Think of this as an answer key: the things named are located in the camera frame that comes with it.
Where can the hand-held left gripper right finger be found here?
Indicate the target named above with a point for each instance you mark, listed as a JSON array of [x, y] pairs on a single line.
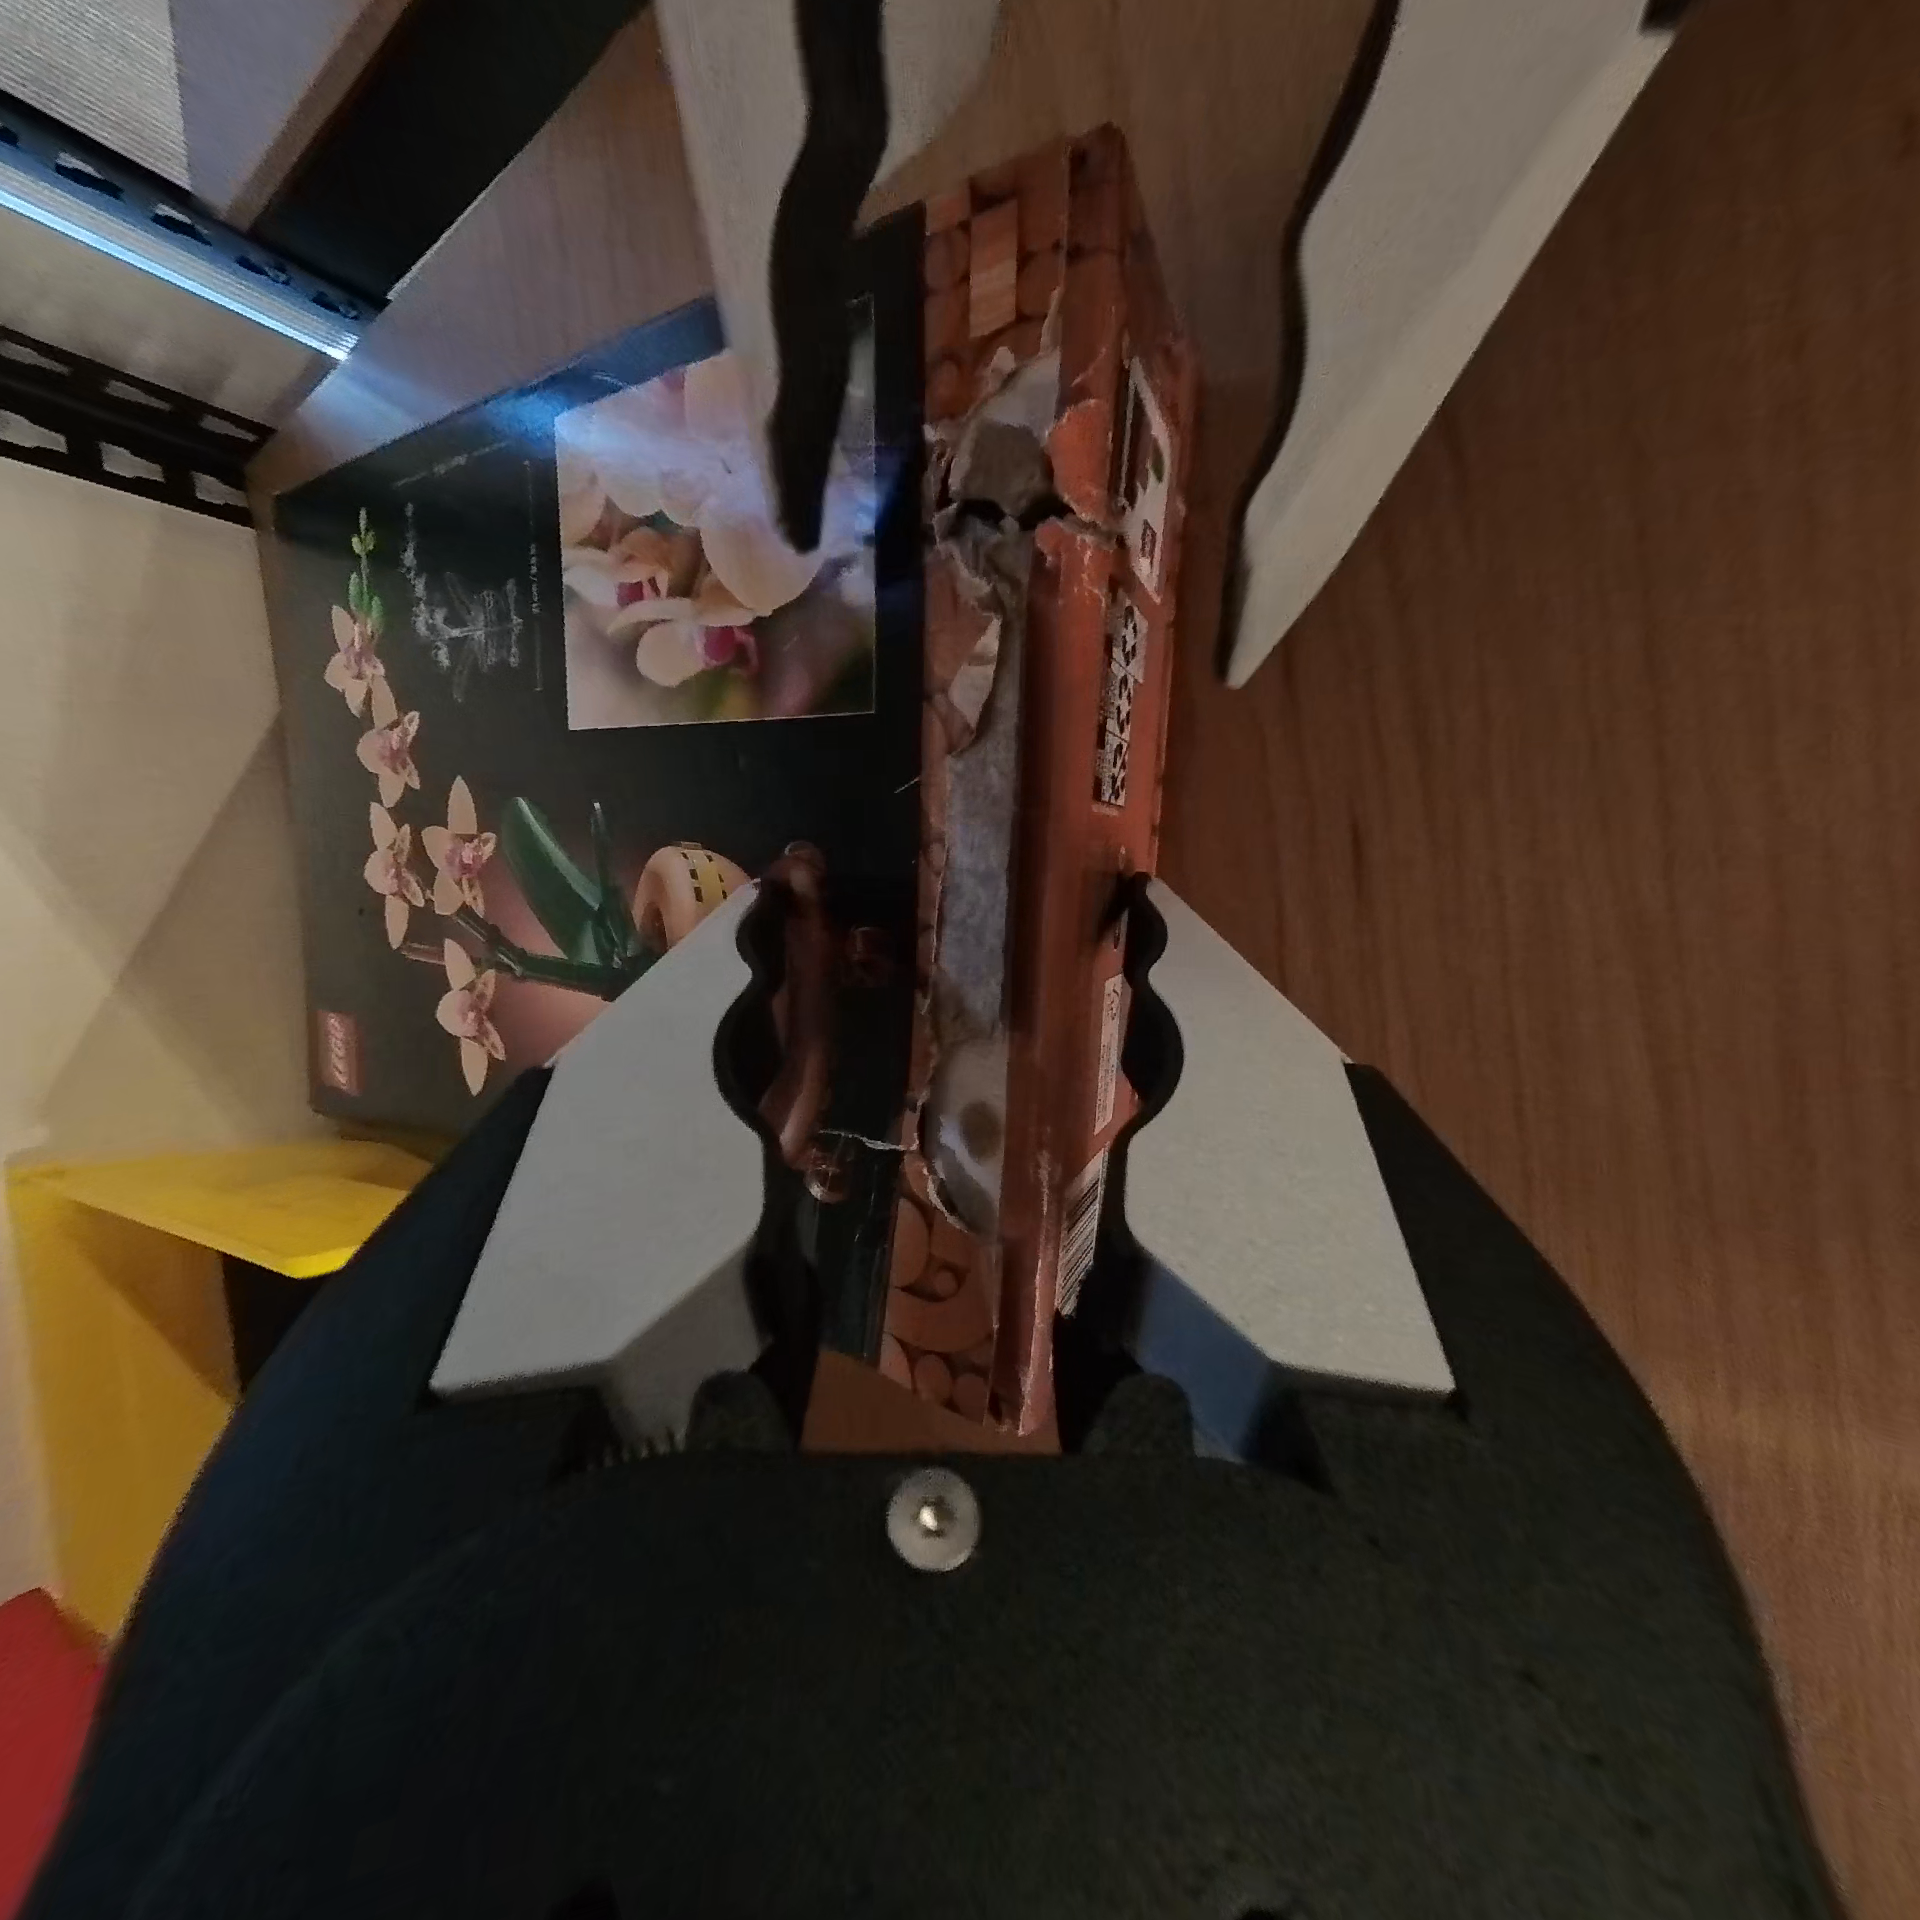
[[1276, 1201]]

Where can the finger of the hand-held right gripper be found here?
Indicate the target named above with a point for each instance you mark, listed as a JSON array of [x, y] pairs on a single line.
[[1441, 329], [727, 180]]

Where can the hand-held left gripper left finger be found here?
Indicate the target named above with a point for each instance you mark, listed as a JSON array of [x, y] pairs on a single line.
[[599, 1201]]

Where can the orchid building set box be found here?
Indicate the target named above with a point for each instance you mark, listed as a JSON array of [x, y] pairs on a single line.
[[676, 809]]

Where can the large yellow plastic bin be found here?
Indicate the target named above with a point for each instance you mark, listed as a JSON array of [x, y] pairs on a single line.
[[106, 1348]]

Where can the black metal shelf rack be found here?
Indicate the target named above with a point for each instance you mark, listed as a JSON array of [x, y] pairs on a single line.
[[119, 434]]

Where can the red plastic bin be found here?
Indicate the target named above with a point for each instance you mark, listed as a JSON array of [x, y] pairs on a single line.
[[38, 1723]]

